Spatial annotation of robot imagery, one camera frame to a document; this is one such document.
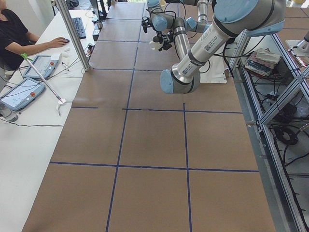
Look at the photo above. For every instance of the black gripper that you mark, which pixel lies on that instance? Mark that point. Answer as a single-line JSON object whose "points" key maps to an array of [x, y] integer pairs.
{"points": [[159, 38]]}

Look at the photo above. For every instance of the aluminium frame rack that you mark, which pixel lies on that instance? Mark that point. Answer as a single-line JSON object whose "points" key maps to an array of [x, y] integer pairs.
{"points": [[277, 106]]}

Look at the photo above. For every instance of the teach pendant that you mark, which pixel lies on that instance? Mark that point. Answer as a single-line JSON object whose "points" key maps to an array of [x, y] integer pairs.
{"points": [[45, 64], [22, 94]]}

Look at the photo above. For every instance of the aluminium frame post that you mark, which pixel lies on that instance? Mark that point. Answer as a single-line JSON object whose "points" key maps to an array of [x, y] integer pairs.
{"points": [[62, 7]]}

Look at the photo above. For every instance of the black keyboard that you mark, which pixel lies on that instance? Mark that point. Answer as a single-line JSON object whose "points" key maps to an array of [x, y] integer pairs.
{"points": [[79, 27]]}

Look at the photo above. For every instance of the white pedestal column base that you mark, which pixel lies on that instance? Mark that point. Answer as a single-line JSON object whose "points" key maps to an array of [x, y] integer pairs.
{"points": [[213, 71]]}

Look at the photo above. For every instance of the person in black shirt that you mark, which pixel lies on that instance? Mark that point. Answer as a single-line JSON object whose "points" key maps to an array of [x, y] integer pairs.
{"points": [[16, 39]]}

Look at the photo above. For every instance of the white ribbed mug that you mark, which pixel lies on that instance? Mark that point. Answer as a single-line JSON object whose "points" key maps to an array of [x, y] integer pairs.
{"points": [[155, 45]]}

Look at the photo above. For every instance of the far teach pendant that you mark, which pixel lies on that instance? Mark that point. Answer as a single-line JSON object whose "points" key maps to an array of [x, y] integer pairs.
{"points": [[45, 64]]}

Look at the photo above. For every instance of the stack of books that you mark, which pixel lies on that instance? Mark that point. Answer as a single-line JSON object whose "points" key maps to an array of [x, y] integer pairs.
{"points": [[262, 62]]}

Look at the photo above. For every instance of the near teach pendant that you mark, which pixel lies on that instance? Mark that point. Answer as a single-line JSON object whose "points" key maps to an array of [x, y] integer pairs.
{"points": [[22, 94]]}

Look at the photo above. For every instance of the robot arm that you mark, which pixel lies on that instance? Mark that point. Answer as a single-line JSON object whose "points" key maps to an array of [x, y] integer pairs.
{"points": [[170, 28], [230, 18]]}

